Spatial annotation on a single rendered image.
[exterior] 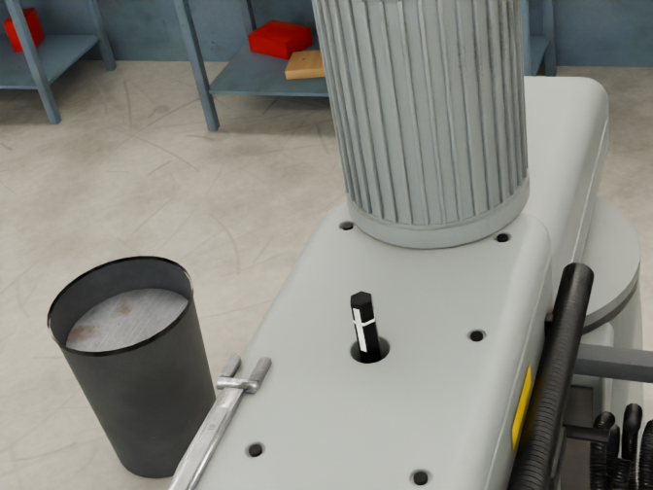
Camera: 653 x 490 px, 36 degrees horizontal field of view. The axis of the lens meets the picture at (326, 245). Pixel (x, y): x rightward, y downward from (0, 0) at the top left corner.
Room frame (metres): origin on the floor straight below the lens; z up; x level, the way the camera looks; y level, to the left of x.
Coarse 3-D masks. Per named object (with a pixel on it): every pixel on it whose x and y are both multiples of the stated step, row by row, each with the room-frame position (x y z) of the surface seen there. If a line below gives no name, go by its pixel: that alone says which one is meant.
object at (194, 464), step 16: (224, 368) 0.69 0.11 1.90; (256, 368) 0.68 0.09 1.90; (224, 384) 0.67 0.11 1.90; (240, 384) 0.66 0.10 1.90; (256, 384) 0.66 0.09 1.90; (224, 400) 0.65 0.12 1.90; (240, 400) 0.65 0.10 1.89; (208, 416) 0.63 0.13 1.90; (224, 416) 0.63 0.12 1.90; (208, 432) 0.61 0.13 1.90; (192, 448) 0.60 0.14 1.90; (208, 448) 0.59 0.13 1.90; (192, 464) 0.58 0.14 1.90; (176, 480) 0.56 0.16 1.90; (192, 480) 0.56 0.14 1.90
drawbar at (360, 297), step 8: (352, 296) 0.69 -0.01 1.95; (360, 296) 0.69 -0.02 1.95; (368, 296) 0.68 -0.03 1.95; (352, 304) 0.68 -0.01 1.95; (360, 304) 0.67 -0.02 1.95; (368, 304) 0.67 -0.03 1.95; (352, 312) 0.68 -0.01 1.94; (360, 312) 0.67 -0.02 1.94; (368, 312) 0.67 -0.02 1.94; (368, 320) 0.67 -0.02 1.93; (368, 328) 0.67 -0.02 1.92; (376, 328) 0.68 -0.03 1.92; (368, 336) 0.67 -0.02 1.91; (376, 336) 0.68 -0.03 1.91; (368, 344) 0.67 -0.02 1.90; (376, 344) 0.67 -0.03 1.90; (360, 352) 0.68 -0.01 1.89; (368, 352) 0.67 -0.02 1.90; (376, 352) 0.67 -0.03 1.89; (368, 360) 0.67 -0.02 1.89; (376, 360) 0.67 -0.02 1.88
